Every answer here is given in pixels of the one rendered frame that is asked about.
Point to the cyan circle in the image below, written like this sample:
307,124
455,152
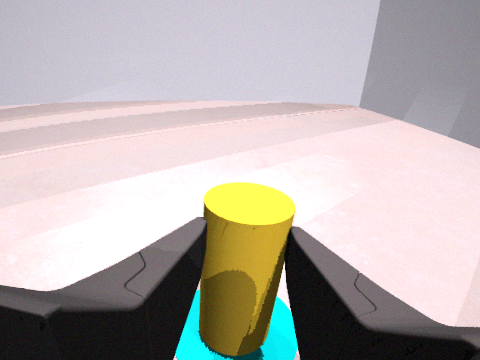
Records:
280,344

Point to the yellow cylinder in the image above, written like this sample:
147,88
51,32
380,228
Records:
248,226

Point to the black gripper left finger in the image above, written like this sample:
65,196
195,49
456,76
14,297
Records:
134,310

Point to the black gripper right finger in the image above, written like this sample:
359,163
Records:
339,314

